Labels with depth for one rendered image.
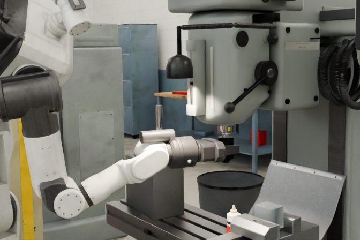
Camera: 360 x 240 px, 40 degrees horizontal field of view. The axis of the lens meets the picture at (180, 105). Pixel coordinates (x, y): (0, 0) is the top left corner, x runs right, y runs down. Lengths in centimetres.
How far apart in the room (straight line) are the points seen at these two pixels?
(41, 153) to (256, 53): 63
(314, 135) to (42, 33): 94
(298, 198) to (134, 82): 710
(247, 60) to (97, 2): 987
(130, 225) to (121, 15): 864
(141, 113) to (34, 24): 749
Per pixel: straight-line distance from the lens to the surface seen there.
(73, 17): 132
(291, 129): 180
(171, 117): 891
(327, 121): 170
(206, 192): 343
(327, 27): 164
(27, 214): 311
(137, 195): 180
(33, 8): 141
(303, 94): 154
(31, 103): 124
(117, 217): 189
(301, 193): 176
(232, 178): 379
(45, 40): 136
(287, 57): 148
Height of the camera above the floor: 152
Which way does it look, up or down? 6 degrees down
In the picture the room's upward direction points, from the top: 1 degrees counter-clockwise
